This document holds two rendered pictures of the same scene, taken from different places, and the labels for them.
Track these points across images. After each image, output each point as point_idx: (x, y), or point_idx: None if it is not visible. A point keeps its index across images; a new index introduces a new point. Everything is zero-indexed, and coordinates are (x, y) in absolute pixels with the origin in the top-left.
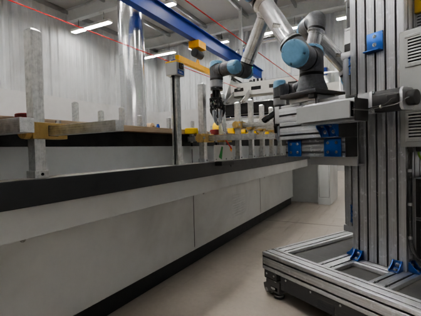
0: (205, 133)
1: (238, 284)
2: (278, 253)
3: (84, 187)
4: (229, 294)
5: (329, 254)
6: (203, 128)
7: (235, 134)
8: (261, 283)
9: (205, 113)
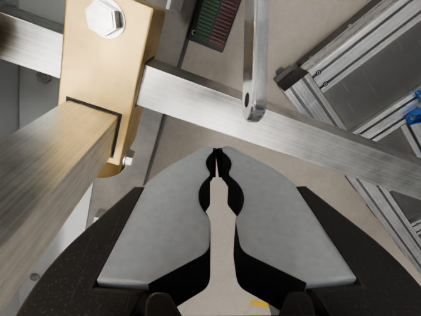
0: (115, 132)
1: (235, 49)
2: (307, 100)
3: None
4: (224, 83)
5: (391, 79)
6: (96, 175)
7: (337, 171)
8: (270, 37)
9: (5, 258)
